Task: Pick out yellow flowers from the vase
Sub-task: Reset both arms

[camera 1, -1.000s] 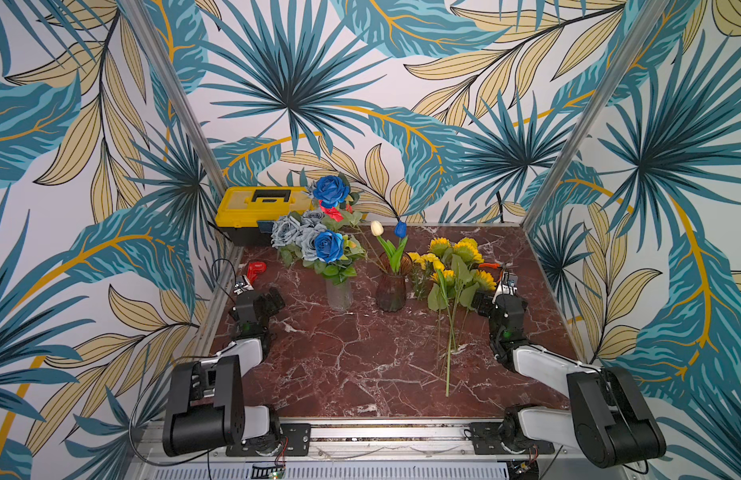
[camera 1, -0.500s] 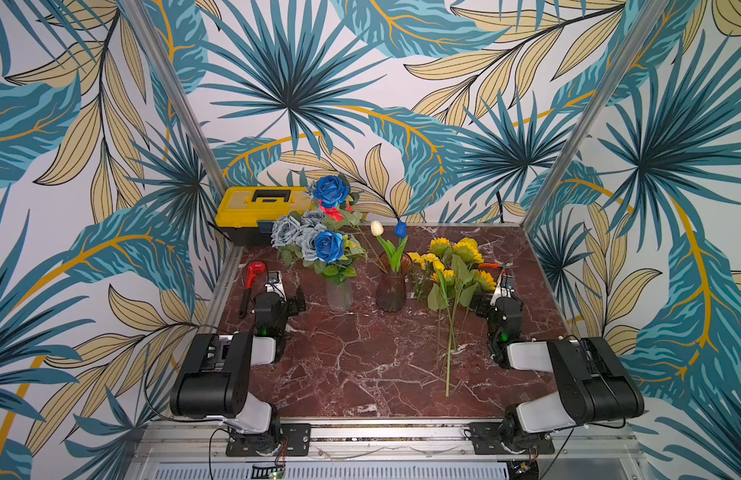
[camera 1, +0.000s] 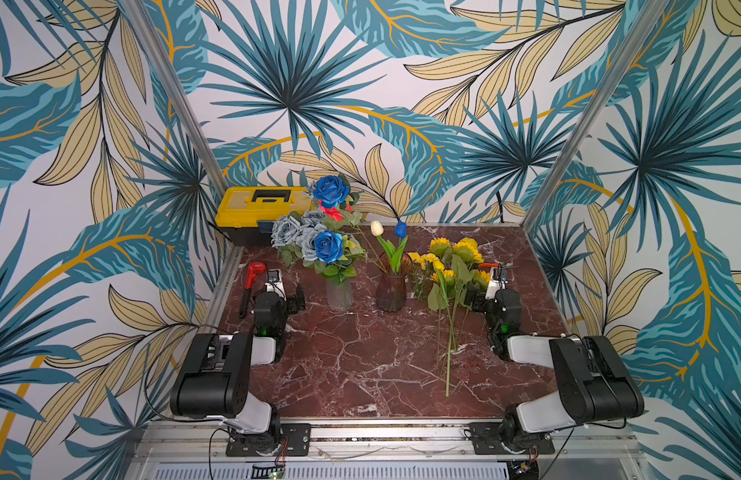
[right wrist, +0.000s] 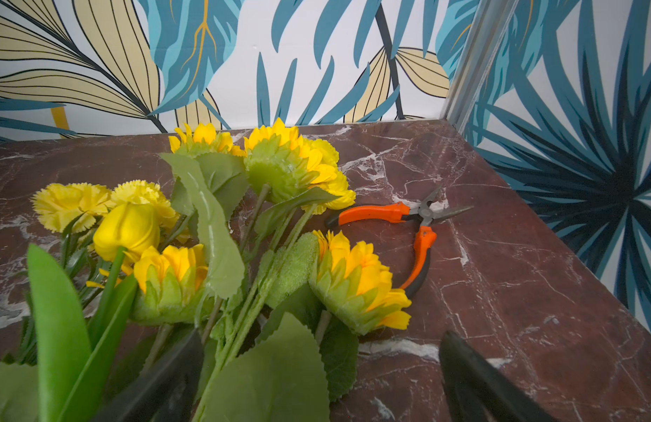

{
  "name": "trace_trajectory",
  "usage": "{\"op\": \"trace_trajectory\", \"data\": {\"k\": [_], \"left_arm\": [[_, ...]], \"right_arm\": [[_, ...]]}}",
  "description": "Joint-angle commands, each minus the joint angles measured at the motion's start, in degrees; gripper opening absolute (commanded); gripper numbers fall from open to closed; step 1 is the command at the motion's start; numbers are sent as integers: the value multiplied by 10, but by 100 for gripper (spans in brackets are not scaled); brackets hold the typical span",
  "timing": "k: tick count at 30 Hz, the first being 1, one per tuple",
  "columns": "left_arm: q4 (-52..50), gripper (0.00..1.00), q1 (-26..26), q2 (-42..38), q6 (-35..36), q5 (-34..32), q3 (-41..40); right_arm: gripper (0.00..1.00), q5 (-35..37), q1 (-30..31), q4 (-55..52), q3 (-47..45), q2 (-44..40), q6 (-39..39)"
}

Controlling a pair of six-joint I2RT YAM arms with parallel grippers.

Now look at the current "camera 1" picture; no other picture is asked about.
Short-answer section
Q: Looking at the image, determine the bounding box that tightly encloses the grey rose front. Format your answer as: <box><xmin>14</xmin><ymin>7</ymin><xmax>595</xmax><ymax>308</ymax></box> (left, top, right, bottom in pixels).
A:
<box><xmin>294</xmin><ymin>223</ymin><xmax>326</xmax><ymax>262</ymax></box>

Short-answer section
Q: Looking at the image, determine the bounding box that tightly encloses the dark ribbed glass vase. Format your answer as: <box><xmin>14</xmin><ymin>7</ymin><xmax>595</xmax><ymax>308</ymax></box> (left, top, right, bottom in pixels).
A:
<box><xmin>376</xmin><ymin>255</ymin><xmax>412</xmax><ymax>312</ymax></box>

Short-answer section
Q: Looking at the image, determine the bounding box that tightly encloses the blue rose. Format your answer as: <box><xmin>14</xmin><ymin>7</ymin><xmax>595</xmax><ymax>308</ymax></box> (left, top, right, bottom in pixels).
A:
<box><xmin>312</xmin><ymin>175</ymin><xmax>350</xmax><ymax>209</ymax></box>
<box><xmin>314</xmin><ymin>231</ymin><xmax>344</xmax><ymax>264</ymax></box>

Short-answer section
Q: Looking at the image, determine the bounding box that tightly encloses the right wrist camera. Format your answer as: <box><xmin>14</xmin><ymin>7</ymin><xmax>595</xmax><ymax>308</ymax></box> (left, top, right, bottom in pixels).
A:
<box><xmin>485</xmin><ymin>264</ymin><xmax>507</xmax><ymax>301</ymax></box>

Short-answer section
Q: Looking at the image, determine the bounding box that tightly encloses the red rose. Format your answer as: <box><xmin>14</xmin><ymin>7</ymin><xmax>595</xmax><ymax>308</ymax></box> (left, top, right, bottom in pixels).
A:
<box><xmin>320</xmin><ymin>205</ymin><xmax>344</xmax><ymax>222</ymax></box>

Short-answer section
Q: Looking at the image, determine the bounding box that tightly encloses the yellow black toolbox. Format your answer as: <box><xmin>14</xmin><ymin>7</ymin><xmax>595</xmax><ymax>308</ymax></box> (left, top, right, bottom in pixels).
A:
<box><xmin>214</xmin><ymin>187</ymin><xmax>312</xmax><ymax>247</ymax></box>

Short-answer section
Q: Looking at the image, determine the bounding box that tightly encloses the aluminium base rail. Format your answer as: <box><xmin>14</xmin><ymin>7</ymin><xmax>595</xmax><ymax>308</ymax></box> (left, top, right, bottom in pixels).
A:
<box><xmin>125</xmin><ymin>418</ymin><xmax>652</xmax><ymax>479</ymax></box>

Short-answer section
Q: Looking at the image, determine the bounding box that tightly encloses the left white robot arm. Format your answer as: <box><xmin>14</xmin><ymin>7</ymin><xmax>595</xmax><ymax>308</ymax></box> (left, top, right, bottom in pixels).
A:
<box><xmin>170</xmin><ymin>286</ymin><xmax>312</xmax><ymax>459</ymax></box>

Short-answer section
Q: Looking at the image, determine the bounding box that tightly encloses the small blue tulip bud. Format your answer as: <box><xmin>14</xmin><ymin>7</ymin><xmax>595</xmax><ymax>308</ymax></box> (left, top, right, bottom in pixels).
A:
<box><xmin>395</xmin><ymin>221</ymin><xmax>408</xmax><ymax>239</ymax></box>

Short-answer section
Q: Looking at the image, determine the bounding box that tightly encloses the tall yellow blossom stem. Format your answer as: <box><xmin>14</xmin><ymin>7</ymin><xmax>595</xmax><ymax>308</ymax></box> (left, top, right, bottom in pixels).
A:
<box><xmin>444</xmin><ymin>238</ymin><xmax>483</xmax><ymax>397</ymax></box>

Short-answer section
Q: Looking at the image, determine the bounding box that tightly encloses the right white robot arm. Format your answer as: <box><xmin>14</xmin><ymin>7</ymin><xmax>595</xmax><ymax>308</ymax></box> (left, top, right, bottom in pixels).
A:
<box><xmin>466</xmin><ymin>288</ymin><xmax>645</xmax><ymax>455</ymax></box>

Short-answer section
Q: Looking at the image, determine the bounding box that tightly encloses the tall sunflower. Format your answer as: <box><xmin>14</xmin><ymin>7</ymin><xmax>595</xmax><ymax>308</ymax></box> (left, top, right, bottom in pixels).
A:
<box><xmin>429</xmin><ymin>238</ymin><xmax>453</xmax><ymax>258</ymax></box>

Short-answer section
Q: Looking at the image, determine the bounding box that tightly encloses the grey rose back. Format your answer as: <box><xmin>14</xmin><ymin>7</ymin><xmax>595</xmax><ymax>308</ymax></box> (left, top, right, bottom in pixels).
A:
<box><xmin>302</xmin><ymin>210</ymin><xmax>326</xmax><ymax>227</ymax></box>

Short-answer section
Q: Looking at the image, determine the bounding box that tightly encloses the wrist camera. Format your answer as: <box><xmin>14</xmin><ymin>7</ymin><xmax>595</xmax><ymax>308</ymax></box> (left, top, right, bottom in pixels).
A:
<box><xmin>264</xmin><ymin>269</ymin><xmax>286</xmax><ymax>299</ymax></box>
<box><xmin>485</xmin><ymin>264</ymin><xmax>507</xmax><ymax>301</ymax></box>

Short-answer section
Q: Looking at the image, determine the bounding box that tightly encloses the cream rosebud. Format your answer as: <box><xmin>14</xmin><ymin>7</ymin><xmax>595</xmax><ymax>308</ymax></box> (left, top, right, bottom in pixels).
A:
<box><xmin>370</xmin><ymin>221</ymin><xmax>385</xmax><ymax>237</ymax></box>

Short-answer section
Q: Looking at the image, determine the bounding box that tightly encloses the red pipe wrench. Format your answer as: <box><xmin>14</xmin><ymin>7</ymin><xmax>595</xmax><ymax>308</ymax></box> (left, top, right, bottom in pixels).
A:
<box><xmin>238</xmin><ymin>261</ymin><xmax>268</xmax><ymax>319</ymax></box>

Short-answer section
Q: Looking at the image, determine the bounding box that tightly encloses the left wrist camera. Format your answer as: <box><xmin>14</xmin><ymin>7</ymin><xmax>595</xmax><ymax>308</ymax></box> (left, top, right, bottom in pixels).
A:
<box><xmin>264</xmin><ymin>269</ymin><xmax>286</xmax><ymax>299</ymax></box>

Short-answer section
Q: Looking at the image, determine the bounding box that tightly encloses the grey rose left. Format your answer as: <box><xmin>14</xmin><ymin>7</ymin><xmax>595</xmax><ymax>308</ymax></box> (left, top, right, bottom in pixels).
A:
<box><xmin>270</xmin><ymin>215</ymin><xmax>302</xmax><ymax>248</ymax></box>

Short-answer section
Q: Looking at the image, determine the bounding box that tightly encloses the clear glass vase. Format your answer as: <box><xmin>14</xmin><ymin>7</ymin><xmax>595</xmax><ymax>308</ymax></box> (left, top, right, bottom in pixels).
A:
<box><xmin>326</xmin><ymin>279</ymin><xmax>354</xmax><ymax>312</ymax></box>

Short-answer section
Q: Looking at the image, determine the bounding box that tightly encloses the grey rose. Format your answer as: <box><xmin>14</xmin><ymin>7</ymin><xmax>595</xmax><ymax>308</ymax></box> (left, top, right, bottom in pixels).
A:
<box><xmin>302</xmin><ymin>210</ymin><xmax>326</xmax><ymax>227</ymax></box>
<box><xmin>270</xmin><ymin>215</ymin><xmax>302</xmax><ymax>248</ymax></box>
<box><xmin>294</xmin><ymin>223</ymin><xmax>326</xmax><ymax>262</ymax></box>

